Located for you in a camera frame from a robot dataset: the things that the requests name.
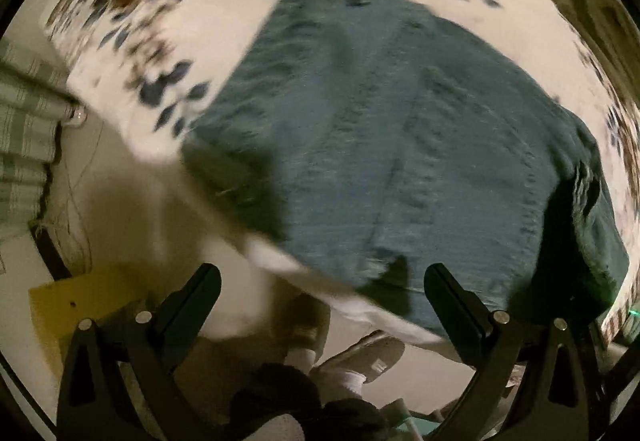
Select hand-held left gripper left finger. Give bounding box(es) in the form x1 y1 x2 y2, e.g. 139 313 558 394
56 263 222 441

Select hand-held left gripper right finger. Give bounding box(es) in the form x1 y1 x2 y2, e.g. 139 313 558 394
423 263 604 441

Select dark teal pants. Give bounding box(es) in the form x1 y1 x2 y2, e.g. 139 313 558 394
181 0 630 338

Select yellow paper sheet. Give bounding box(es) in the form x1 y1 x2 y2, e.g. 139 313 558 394
28 266 151 367

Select person's legs and slippers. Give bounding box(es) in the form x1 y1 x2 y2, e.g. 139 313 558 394
227 293 521 441

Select green plaid curtain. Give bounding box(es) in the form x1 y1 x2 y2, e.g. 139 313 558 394
0 37 81 238

